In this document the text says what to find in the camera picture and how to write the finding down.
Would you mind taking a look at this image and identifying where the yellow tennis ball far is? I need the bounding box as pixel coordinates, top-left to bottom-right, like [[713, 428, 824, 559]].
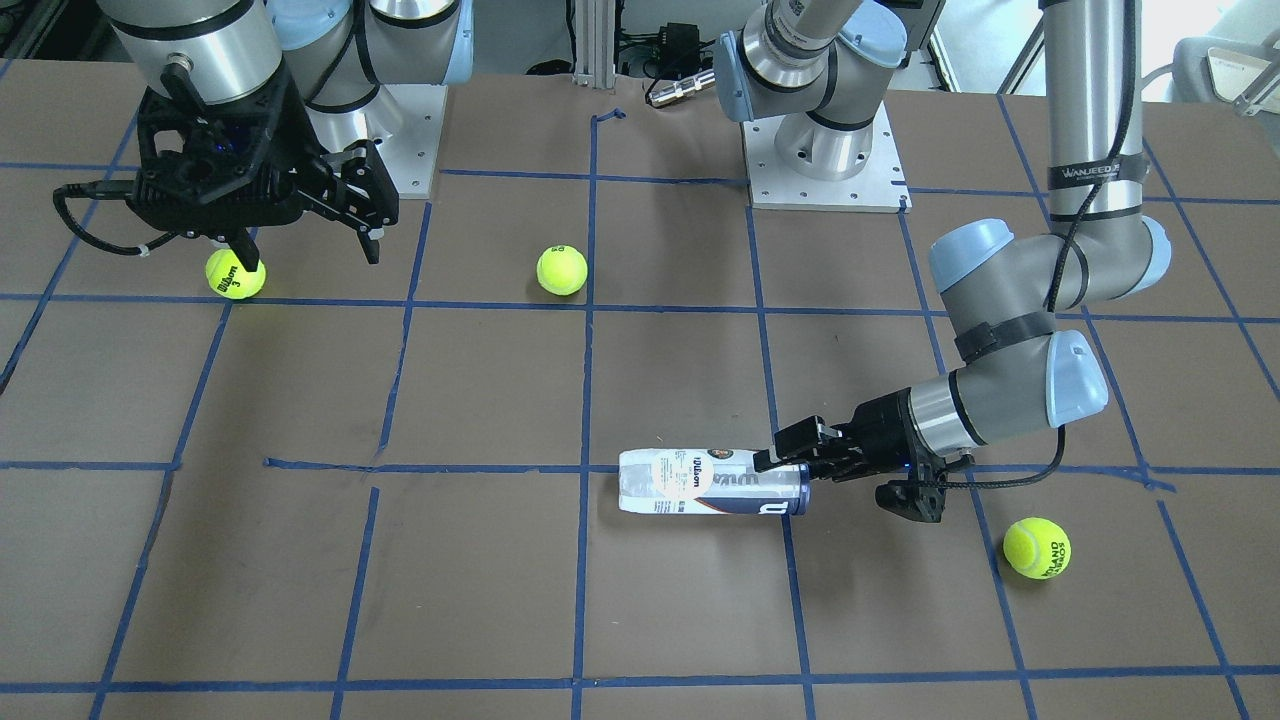
[[535, 245, 589, 296]]

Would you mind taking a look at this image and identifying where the yellow tennis ball printed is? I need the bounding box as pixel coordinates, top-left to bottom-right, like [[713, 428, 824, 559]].
[[1001, 518, 1073, 580]]

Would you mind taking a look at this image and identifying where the white blue tennis ball can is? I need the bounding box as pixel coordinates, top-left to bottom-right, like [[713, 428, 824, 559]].
[[618, 448, 812, 515]]

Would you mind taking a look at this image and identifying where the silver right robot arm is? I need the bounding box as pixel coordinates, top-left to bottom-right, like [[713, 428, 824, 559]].
[[90, 1, 474, 304]]

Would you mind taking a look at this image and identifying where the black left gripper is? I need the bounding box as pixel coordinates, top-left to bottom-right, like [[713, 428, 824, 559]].
[[753, 389, 948, 483]]

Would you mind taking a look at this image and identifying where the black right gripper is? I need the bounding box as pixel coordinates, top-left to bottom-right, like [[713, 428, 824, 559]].
[[125, 70, 401, 273]]

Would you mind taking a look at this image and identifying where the metal base plate arm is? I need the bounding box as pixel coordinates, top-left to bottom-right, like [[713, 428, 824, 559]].
[[741, 104, 913, 213]]

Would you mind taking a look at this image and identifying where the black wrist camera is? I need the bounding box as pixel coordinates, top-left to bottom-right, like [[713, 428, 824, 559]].
[[874, 451, 974, 523]]

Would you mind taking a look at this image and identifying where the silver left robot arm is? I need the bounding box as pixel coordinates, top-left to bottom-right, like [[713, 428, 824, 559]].
[[713, 1, 1171, 484]]

